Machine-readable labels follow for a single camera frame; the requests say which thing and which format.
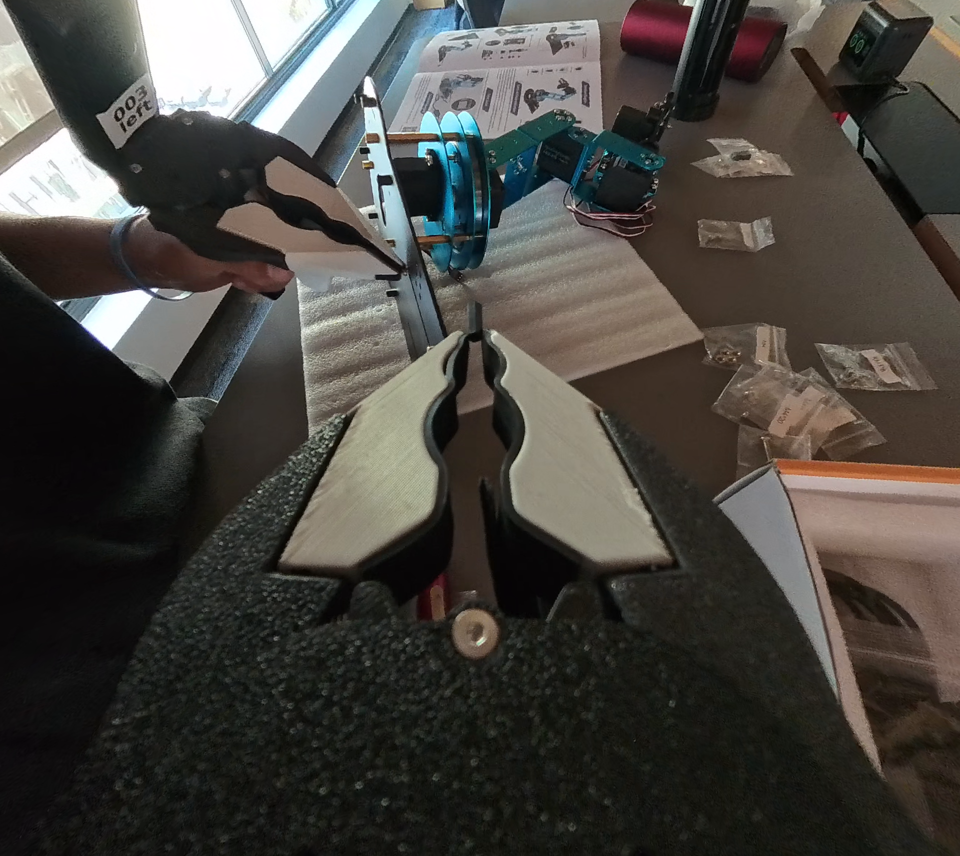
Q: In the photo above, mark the dark grey desk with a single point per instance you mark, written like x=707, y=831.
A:
x=840, y=271

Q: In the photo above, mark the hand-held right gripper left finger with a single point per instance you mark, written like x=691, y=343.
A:
x=367, y=481

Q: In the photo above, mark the printed instruction manual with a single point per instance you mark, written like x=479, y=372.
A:
x=510, y=57

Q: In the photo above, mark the white foam sheet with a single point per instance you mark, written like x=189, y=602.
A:
x=600, y=301

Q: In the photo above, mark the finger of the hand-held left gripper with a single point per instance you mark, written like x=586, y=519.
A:
x=311, y=185
x=277, y=233

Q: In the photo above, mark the black pole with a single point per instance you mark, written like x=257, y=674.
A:
x=720, y=8

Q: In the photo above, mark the blue toy robot arm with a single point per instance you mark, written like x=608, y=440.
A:
x=450, y=196

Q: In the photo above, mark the blue wristband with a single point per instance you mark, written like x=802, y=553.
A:
x=120, y=256

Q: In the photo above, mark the group of clear screw bags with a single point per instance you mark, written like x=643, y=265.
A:
x=739, y=160

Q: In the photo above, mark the dark red screwdriver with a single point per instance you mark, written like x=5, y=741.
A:
x=433, y=597

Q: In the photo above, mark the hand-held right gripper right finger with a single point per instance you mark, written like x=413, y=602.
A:
x=577, y=488

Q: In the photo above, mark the adjacent wood-edged desk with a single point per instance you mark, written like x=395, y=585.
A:
x=829, y=57

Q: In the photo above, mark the person's left forearm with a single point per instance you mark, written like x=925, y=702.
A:
x=60, y=248

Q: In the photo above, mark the small black standoff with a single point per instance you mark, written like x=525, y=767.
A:
x=473, y=320

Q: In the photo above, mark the white and orange cardboard box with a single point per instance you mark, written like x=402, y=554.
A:
x=885, y=533

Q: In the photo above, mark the black power station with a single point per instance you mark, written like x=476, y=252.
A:
x=885, y=38

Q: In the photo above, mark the black desk mat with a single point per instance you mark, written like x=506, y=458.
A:
x=915, y=143

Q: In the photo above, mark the person's left hand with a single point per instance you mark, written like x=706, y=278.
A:
x=225, y=275

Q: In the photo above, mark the dark red metal cylinder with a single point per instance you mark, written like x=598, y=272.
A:
x=652, y=27

